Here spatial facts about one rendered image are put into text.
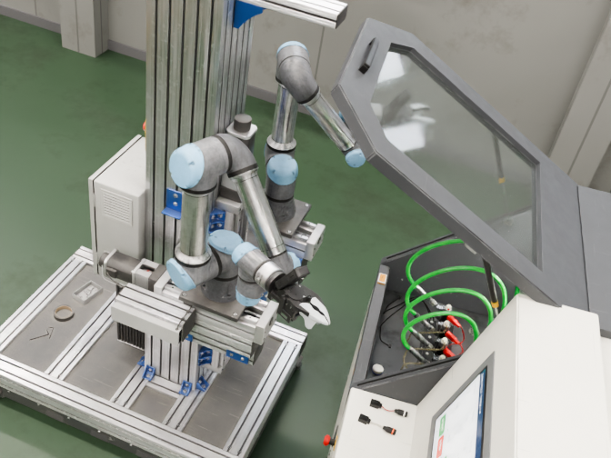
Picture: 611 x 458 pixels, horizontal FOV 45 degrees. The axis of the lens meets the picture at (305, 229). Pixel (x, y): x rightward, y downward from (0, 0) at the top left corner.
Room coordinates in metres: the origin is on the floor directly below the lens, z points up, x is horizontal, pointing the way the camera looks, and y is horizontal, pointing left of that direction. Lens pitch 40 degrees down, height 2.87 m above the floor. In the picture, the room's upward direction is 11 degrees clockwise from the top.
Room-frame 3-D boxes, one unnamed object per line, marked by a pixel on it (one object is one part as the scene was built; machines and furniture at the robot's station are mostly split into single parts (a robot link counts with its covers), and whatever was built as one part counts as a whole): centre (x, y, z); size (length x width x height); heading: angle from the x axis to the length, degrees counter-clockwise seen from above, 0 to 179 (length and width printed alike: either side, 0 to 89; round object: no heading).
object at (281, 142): (2.43, 0.16, 1.41); 0.15 x 0.12 x 0.55; 12
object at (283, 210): (2.30, 0.13, 1.09); 0.15 x 0.15 x 0.10
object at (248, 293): (1.56, 0.12, 1.34); 0.11 x 0.08 x 0.11; 140
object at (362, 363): (1.89, -0.30, 0.87); 0.62 x 0.04 x 0.16; 173
